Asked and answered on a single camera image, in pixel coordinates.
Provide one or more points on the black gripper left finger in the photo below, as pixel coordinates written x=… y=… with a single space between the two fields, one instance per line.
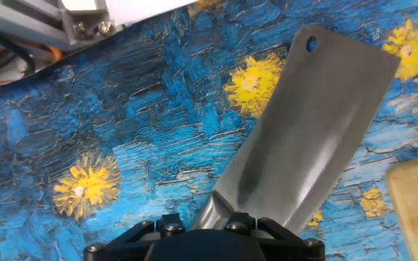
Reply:
x=122 y=243

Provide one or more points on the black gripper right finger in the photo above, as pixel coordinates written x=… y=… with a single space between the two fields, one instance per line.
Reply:
x=289 y=246

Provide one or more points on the steel cleaver knife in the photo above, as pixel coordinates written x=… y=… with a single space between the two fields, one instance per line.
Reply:
x=303 y=137

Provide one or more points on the bamboo cutting board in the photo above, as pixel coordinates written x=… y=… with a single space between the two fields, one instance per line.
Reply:
x=417 y=206

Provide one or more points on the starry night print tablecloth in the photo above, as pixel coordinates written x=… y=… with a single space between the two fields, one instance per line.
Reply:
x=122 y=145

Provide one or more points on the printed white paper sheet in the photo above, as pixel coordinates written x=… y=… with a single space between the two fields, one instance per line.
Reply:
x=140 y=9

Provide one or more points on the aluminium corner bracket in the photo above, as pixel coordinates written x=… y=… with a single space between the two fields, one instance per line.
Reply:
x=31 y=21

